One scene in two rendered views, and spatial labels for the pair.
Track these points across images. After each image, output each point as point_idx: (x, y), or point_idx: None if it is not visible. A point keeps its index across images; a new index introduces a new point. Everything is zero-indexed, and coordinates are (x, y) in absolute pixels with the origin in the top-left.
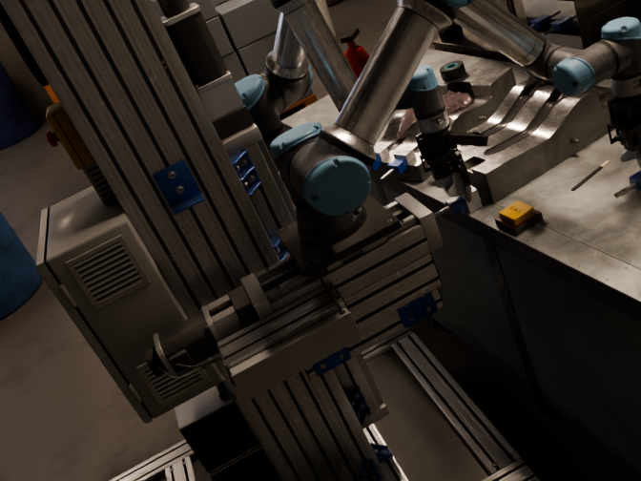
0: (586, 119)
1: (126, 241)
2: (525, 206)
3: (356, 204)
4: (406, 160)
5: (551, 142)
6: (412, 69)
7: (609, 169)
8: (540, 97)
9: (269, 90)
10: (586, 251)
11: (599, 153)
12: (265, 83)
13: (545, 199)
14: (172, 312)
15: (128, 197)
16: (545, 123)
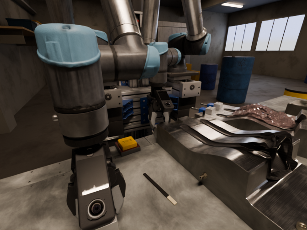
0: (223, 178)
1: None
2: (126, 143)
3: None
4: (205, 111)
5: (191, 155)
6: (46, 0)
7: (161, 201)
8: (248, 140)
9: (179, 39)
10: (68, 168)
11: (196, 201)
12: (182, 37)
13: (143, 160)
14: None
15: (108, 38)
16: (211, 147)
